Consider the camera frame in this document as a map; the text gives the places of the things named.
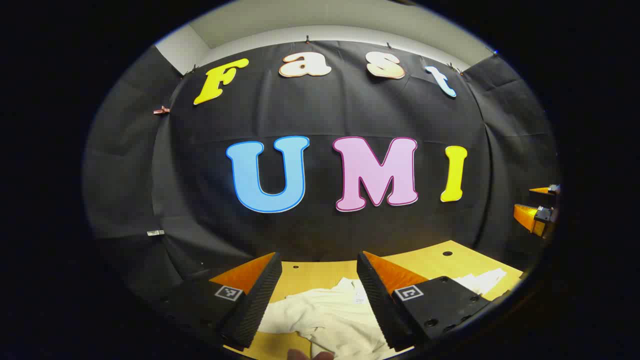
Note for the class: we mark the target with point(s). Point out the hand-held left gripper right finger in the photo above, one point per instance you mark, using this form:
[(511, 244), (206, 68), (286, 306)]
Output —
[(372, 295)]

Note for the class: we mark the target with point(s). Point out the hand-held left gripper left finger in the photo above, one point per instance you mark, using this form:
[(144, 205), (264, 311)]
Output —
[(260, 295)]

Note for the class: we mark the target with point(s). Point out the black backdrop cloth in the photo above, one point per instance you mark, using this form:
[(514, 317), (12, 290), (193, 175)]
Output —
[(320, 110)]

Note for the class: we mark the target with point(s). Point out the cream white zip sweatshirt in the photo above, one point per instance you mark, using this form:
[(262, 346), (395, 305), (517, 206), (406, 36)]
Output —
[(325, 315)]

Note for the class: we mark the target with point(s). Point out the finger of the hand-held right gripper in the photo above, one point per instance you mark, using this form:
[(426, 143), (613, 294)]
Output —
[(542, 190), (527, 217)]

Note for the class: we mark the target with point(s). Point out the orange cloth clip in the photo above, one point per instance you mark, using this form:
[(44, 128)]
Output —
[(161, 110)]

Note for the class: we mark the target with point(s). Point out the white cloth clip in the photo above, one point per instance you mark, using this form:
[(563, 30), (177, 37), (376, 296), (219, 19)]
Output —
[(155, 232)]

